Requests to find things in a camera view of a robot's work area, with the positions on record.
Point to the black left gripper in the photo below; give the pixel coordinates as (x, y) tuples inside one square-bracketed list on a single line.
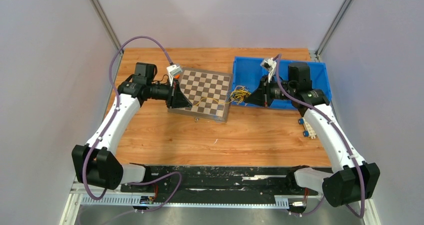
[(176, 99)]

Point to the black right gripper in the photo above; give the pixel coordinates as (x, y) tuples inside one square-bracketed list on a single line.
[(261, 97)]

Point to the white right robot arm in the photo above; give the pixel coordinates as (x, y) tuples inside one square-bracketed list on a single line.
[(352, 179)]

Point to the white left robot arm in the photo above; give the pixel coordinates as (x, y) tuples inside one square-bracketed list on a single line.
[(94, 162)]

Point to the blue plastic divided bin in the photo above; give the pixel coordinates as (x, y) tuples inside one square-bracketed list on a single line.
[(247, 72)]

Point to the wooden chessboard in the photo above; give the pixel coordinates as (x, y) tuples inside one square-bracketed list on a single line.
[(208, 91)]

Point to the white toy car blue wheels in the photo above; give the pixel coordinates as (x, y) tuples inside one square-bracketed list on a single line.
[(308, 131)]

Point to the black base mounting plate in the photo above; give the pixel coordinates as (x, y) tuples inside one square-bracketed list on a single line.
[(257, 185)]

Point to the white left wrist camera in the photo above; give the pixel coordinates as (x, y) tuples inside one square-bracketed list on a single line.
[(172, 71)]

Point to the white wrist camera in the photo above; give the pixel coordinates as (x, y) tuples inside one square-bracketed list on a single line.
[(269, 64), (172, 71)]

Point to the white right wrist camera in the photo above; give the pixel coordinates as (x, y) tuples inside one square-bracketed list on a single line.
[(269, 64)]

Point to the right aluminium frame post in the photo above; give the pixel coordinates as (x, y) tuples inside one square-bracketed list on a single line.
[(345, 5)]

